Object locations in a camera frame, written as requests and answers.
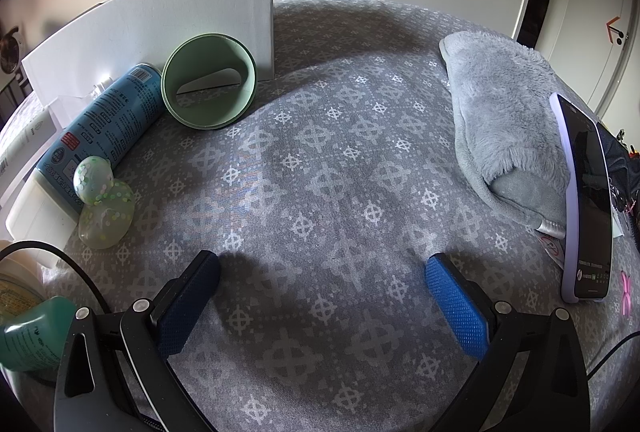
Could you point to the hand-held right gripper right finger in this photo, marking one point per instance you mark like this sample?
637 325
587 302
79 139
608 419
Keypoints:
457 307

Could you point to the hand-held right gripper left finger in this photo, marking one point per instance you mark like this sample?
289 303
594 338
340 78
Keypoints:
187 307

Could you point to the clear confetti duck toy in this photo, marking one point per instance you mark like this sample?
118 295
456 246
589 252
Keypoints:
105 217

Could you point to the green bottle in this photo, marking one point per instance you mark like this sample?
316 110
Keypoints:
35 337

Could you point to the lavender rectangular box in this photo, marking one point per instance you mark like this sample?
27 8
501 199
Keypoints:
592 192

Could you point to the blue spray can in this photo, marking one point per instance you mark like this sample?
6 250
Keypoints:
105 121

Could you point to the white cardboard box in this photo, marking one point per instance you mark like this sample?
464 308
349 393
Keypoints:
175 6

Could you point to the white card red sign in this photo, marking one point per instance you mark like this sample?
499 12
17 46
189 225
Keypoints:
552 249

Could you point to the pink ribbon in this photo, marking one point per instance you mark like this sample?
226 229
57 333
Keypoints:
625 292

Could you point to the white round jar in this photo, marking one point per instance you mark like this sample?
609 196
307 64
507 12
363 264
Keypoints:
15 272

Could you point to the grey patterned bedsheet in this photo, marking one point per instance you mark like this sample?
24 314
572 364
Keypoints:
325 161

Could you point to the grey fluffy towel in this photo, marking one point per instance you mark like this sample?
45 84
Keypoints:
500 111

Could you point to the green cup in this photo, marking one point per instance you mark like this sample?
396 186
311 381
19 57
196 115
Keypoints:
210 56

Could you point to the round gold-framed mirror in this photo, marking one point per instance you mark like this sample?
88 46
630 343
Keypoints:
7 46

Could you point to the white door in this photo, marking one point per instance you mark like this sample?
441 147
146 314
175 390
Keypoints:
575 11

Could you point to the black metal bed frame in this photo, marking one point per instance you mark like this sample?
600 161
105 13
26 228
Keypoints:
15 91

